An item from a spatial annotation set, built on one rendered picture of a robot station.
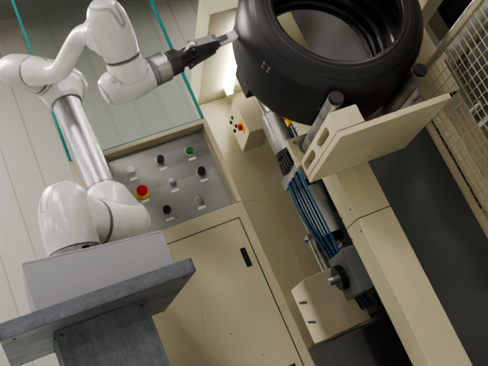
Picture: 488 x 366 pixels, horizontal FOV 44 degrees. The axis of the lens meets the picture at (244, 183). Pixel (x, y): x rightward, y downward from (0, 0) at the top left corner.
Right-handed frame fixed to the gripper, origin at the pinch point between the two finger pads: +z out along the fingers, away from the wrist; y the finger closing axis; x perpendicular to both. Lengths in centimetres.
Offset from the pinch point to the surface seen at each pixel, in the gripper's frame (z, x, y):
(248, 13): 6.1, 0.5, -9.6
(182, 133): -11, -3, 62
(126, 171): -38, 1, 63
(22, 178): -77, -111, 282
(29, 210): -83, -85, 281
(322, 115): 10.8, 36.3, -2.6
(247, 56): 2.0, 8.6, -1.0
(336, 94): 13.5, 35.4, -11.2
